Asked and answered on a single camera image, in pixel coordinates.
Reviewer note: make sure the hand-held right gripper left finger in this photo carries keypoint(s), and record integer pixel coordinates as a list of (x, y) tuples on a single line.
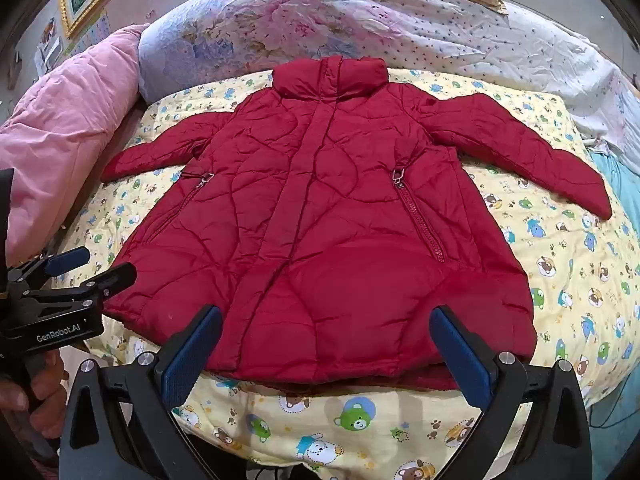
[(192, 355)]

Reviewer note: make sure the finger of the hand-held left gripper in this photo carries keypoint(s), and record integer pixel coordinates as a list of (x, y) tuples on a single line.
[(112, 280), (67, 261)]

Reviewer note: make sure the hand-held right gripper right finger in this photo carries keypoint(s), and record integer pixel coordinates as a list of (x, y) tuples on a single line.
[(460, 355)]

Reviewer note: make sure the red quilted jacket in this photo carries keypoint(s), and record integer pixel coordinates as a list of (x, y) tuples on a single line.
[(330, 240)]

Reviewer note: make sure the person's left hand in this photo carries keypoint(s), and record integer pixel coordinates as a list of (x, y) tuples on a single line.
[(47, 385)]

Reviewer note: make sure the yellow bear-print bed sheet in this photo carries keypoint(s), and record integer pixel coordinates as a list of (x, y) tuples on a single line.
[(560, 270)]

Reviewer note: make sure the pink quilt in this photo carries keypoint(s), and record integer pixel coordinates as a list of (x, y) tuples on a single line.
[(65, 125)]

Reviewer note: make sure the teal cloth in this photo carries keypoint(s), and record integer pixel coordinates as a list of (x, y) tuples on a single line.
[(620, 190)]

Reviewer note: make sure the white floral quilt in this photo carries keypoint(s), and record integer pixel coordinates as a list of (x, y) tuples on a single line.
[(400, 25)]

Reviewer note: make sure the small wall poster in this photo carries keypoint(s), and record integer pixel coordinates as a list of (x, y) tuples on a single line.
[(50, 45)]

